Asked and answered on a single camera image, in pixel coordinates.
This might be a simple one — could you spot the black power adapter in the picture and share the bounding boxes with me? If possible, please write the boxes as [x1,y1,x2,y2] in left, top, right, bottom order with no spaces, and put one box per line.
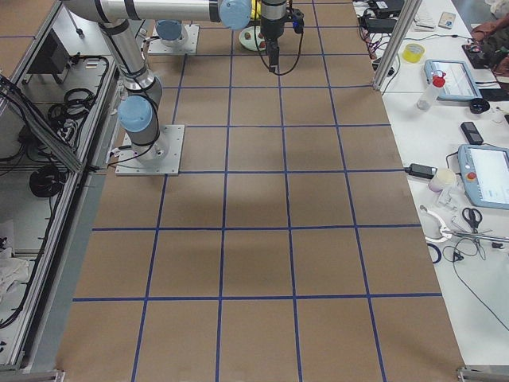
[404,163,437,179]

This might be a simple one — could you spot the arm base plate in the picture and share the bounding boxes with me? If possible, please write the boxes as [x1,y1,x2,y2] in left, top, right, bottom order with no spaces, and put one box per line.
[148,24,200,56]
[115,125,185,176]

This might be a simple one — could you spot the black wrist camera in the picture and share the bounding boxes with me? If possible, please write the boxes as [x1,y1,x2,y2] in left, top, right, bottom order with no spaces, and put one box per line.
[289,8,305,35]

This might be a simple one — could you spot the black small bowl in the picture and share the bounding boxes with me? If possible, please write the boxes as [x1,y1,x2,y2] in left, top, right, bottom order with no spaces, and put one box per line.
[469,98,491,115]

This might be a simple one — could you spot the light green plate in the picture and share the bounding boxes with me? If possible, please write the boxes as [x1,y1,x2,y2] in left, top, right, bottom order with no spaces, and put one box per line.
[239,25,266,52]

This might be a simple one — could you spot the black remote handset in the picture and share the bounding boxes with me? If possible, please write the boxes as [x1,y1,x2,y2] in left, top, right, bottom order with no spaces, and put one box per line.
[460,122,484,146]

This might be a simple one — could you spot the red cap squeeze bottle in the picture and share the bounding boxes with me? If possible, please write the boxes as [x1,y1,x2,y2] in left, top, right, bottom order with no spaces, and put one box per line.
[417,70,446,111]

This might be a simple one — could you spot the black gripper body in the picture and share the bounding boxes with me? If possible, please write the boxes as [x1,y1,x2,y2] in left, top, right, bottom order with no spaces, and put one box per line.
[261,18,286,43]

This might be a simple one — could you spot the teach pendant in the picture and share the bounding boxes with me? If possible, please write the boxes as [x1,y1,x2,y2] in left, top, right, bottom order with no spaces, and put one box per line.
[457,144,508,210]
[424,59,481,102]

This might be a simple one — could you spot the black scissors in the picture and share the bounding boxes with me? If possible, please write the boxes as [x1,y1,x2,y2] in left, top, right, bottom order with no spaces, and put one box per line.
[461,207,483,233]

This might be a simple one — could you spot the aluminium frame post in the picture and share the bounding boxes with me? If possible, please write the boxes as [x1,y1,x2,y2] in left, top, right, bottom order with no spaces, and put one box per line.
[372,0,422,90]

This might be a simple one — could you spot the far teach pendant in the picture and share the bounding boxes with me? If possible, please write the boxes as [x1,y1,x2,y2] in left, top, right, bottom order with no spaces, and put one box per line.
[424,59,481,102]

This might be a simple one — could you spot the yellow tape roll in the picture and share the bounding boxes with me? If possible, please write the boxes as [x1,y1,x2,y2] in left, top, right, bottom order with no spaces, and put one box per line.
[402,43,425,64]

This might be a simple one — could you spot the yellow banana bunch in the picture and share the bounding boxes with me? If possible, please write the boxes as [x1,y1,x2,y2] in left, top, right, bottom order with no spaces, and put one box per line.
[251,2,261,21]

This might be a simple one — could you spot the near teach pendant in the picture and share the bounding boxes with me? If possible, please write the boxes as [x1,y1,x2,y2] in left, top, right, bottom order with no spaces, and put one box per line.
[457,144,508,210]

